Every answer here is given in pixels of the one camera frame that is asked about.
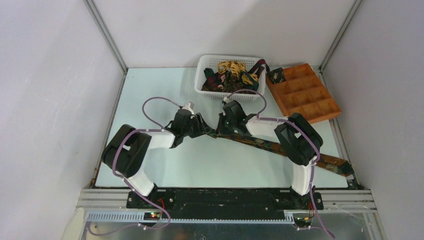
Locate dark floral patterned tie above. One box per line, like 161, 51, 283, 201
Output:
206, 129, 354, 177

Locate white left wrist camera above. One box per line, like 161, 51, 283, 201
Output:
181, 101, 195, 115

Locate green navy plaid tie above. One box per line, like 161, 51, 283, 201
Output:
201, 68, 259, 93

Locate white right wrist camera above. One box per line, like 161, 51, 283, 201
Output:
222, 96, 230, 105

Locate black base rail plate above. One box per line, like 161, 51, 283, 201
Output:
147, 187, 324, 221

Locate purple cable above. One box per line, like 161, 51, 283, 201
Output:
226, 88, 336, 239
111, 96, 185, 230

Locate rolled dark patterned tie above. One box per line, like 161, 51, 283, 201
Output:
267, 67, 286, 84

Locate red navy striped tie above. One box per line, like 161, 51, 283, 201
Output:
248, 59, 270, 78

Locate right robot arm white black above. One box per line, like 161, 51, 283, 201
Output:
217, 97, 323, 209

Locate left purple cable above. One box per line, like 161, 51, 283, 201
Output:
111, 96, 185, 230

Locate brown dark patterned tie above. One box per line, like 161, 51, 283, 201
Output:
201, 74, 252, 93

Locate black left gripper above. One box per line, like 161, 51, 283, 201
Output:
182, 112, 212, 139

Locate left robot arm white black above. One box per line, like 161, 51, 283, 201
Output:
101, 109, 214, 208

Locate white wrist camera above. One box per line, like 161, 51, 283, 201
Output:
181, 101, 195, 115
222, 96, 230, 105

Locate white plastic mesh basket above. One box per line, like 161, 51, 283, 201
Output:
194, 54, 268, 102

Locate orange compartment tray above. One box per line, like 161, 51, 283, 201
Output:
266, 63, 342, 124

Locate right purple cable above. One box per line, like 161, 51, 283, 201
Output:
226, 88, 336, 239

